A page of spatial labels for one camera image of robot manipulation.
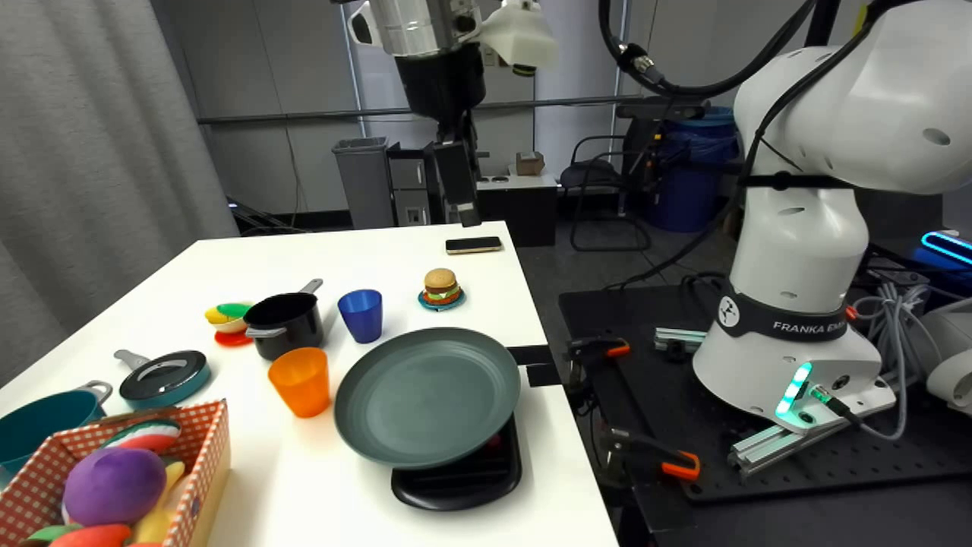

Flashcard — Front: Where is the grey cable bundle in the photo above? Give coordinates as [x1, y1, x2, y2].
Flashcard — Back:
[846, 281, 949, 444]

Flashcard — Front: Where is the teal pot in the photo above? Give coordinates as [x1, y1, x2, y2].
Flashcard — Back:
[0, 376, 115, 489]

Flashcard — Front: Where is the black phone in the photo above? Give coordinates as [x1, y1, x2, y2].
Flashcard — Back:
[442, 234, 508, 256]

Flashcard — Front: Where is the silver bracket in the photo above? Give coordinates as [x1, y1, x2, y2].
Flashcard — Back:
[649, 323, 710, 358]

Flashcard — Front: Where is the blue barrel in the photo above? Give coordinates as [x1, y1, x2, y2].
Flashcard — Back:
[648, 102, 740, 234]

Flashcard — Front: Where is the white cylinder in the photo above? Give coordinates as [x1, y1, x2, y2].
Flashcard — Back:
[924, 300, 972, 418]

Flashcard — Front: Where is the aluminium rail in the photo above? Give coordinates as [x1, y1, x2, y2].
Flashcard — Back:
[725, 388, 899, 477]

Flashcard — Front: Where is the purple plush toy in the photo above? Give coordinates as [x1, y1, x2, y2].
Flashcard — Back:
[61, 447, 169, 527]

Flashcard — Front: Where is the blue plastic cup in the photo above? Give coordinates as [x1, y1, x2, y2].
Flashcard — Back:
[335, 284, 385, 347]

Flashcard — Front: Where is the orange red plush toy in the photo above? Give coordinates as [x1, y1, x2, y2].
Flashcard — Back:
[42, 518, 133, 547]

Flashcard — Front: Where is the orange plastic cup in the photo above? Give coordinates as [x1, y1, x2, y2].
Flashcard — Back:
[265, 343, 335, 418]

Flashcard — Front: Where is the grey curtain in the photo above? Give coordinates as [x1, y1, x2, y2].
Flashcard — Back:
[0, 0, 242, 388]

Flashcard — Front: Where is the toy burger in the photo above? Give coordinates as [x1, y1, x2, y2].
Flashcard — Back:
[420, 263, 464, 307]

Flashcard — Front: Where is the black toy stove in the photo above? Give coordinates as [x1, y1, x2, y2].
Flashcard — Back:
[389, 414, 524, 513]

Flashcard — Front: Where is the orange handled clamp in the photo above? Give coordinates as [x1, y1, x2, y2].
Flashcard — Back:
[596, 421, 705, 487]
[566, 334, 633, 374]

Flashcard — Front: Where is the black pot grey handle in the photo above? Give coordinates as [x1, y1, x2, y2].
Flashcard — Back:
[242, 276, 327, 363]

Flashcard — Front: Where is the black table edge bracket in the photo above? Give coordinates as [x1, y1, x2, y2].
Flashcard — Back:
[505, 343, 561, 388]

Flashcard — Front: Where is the colourful toy at corner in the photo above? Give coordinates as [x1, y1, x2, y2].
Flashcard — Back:
[415, 287, 466, 315]

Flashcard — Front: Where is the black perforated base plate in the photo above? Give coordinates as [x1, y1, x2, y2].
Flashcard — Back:
[556, 278, 972, 507]

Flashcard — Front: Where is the large dark frying pan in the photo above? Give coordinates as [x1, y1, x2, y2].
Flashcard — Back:
[332, 324, 522, 472]

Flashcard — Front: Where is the yellow plush toy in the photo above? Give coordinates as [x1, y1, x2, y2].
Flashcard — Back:
[129, 458, 191, 547]

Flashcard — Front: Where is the red checkered cardboard box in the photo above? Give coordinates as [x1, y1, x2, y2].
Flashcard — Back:
[0, 397, 235, 547]

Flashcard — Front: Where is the blue lit device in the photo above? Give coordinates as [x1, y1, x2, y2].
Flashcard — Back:
[914, 227, 972, 296]

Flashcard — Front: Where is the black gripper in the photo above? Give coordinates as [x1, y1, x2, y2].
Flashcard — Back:
[391, 44, 489, 227]

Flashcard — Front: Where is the grey drawer cabinet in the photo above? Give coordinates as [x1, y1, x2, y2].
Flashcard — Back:
[389, 147, 437, 227]

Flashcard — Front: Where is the black cabinet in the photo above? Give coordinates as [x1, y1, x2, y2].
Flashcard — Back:
[473, 177, 561, 250]

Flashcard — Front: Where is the black chair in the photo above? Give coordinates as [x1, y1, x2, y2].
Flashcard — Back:
[559, 133, 653, 256]

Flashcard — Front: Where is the red white plush toy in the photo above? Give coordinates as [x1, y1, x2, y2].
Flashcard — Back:
[103, 418, 185, 458]

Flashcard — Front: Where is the grey bin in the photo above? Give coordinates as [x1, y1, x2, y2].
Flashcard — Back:
[332, 135, 398, 231]

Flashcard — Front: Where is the teal frying pan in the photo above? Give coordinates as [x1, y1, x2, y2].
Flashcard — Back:
[112, 347, 216, 414]

